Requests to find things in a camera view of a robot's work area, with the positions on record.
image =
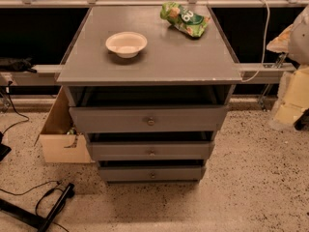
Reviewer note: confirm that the grey drawer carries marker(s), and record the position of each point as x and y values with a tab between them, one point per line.
149	119
151	150
145	174

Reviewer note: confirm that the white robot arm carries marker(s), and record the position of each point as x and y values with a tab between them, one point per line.
294	41

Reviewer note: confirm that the grey drawer cabinet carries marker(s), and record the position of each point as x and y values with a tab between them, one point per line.
172	70

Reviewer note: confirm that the grey top drawer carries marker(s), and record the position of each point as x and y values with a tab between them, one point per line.
149	119

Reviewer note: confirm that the grey bottom drawer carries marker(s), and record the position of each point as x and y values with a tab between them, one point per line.
145	174

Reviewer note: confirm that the green snack bag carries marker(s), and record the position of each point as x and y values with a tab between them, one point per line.
184	19

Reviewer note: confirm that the cardboard box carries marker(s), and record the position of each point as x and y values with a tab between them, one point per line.
61	141

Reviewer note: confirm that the black metal stand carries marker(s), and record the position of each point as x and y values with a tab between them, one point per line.
41	224

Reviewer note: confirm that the front metal rail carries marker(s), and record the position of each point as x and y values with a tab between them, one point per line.
46	75

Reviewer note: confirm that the black object on rail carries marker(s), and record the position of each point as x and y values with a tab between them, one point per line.
16	65

